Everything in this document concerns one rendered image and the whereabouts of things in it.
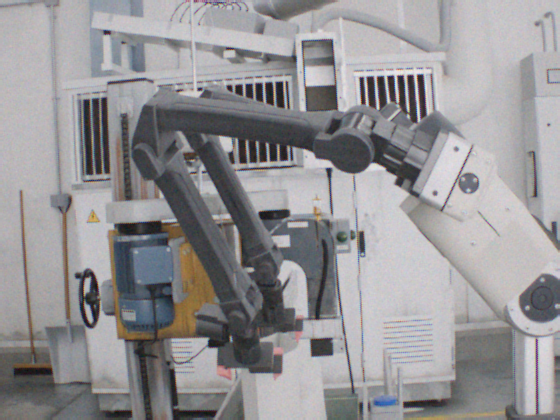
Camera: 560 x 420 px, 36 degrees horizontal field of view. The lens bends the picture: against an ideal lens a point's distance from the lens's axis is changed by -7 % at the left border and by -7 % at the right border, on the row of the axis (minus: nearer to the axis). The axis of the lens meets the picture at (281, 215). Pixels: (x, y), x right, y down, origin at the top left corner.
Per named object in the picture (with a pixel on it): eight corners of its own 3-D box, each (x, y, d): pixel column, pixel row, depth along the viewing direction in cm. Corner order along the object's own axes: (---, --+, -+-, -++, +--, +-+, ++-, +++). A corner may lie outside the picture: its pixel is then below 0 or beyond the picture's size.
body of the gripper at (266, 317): (256, 315, 232) (252, 292, 228) (295, 313, 231) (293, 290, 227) (254, 331, 226) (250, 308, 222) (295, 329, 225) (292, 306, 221)
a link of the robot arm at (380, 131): (398, 144, 143) (404, 128, 147) (341, 115, 143) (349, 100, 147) (376, 186, 148) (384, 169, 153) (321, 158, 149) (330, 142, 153)
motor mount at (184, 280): (183, 304, 225) (178, 240, 224) (158, 305, 226) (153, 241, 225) (202, 289, 253) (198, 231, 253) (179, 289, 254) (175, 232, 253)
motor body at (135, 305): (170, 331, 226) (162, 234, 224) (114, 332, 227) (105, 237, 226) (181, 321, 241) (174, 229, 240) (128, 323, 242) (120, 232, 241)
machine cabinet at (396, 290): (461, 408, 510) (445, 51, 499) (88, 420, 530) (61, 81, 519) (444, 365, 626) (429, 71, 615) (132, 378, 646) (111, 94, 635)
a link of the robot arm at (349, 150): (121, 101, 153) (146, 76, 161) (128, 167, 161) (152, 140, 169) (373, 136, 141) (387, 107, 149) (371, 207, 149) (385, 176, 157)
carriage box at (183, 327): (229, 338, 244) (221, 223, 243) (112, 340, 247) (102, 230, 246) (241, 322, 269) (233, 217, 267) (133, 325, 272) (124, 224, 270)
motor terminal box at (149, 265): (175, 291, 222) (172, 245, 221) (136, 295, 218) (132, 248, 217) (168, 288, 230) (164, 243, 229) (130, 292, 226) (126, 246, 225)
